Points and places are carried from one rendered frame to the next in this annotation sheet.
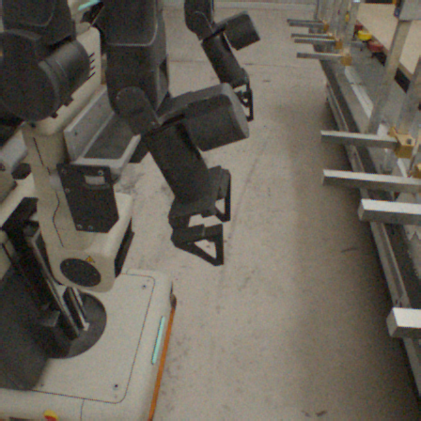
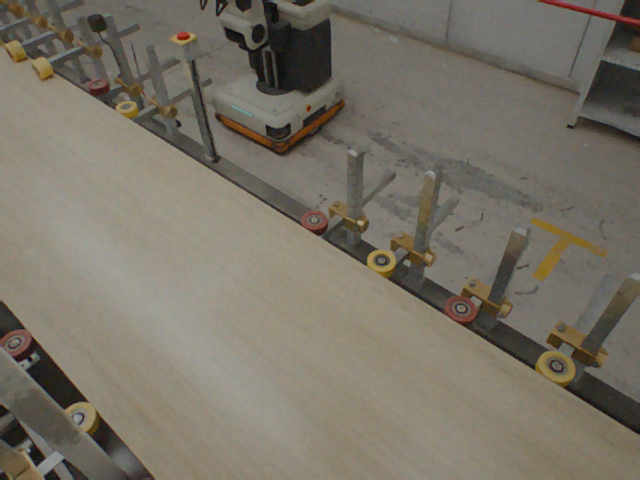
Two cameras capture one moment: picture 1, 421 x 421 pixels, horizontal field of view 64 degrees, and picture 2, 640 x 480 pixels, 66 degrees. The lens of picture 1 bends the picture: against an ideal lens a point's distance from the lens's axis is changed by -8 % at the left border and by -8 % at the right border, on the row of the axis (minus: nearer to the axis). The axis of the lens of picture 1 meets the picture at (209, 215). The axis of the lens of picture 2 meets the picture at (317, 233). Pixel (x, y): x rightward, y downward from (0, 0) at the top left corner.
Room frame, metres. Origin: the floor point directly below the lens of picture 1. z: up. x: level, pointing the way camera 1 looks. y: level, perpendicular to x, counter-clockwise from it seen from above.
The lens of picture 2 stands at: (2.57, -1.74, 1.98)
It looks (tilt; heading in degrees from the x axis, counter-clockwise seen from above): 47 degrees down; 126
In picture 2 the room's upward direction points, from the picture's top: 3 degrees counter-clockwise
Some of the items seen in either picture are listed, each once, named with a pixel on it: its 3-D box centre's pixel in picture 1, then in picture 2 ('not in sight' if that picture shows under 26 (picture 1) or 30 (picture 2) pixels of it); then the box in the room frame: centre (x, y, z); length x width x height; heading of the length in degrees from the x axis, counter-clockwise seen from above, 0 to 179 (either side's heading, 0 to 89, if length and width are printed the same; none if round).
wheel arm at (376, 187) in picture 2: (335, 57); (354, 206); (1.97, -0.70, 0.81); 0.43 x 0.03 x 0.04; 83
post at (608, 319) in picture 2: (327, 13); (598, 334); (2.74, -0.85, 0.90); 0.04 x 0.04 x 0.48; 83
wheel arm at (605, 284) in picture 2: (319, 25); (578, 328); (2.71, -0.79, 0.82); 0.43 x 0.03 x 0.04; 83
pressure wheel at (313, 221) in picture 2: (373, 53); (315, 231); (1.94, -0.89, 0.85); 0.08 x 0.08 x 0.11
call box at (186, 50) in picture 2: (409, 7); (186, 48); (1.27, -0.66, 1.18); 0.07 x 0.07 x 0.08; 83
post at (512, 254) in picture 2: (332, 25); (500, 288); (2.50, -0.82, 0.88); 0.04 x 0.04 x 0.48; 83
